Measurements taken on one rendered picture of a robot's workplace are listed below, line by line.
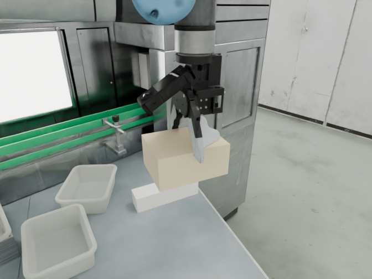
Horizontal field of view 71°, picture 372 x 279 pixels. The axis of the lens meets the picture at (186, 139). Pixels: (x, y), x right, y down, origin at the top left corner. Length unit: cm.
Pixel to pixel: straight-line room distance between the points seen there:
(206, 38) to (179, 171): 25
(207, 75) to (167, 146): 16
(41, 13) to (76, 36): 95
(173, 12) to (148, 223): 72
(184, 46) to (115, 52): 89
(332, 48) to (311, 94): 59
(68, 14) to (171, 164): 31
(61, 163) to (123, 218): 36
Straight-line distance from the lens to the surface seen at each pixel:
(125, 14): 33
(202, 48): 48
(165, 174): 52
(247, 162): 180
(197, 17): 48
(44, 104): 124
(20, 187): 114
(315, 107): 378
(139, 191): 95
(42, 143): 111
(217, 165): 56
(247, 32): 142
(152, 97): 49
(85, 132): 115
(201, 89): 51
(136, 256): 83
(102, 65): 134
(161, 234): 87
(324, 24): 364
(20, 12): 33
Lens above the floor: 139
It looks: 27 degrees down
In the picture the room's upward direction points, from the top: straight up
